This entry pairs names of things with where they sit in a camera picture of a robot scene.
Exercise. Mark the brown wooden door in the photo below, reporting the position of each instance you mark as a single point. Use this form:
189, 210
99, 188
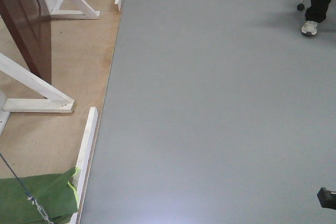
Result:
29, 24

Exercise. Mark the black robot part corner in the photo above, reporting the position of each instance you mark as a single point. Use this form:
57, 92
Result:
326, 198

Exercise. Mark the left plywood platform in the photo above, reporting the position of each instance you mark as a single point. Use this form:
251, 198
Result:
82, 51

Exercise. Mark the white wooden near brace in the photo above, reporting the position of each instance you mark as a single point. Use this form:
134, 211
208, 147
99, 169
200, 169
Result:
53, 101

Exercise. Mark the green sandbag near left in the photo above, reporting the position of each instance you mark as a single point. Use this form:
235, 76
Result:
54, 192

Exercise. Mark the white near edge rail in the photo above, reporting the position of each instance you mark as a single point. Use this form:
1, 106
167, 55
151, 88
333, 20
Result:
84, 161

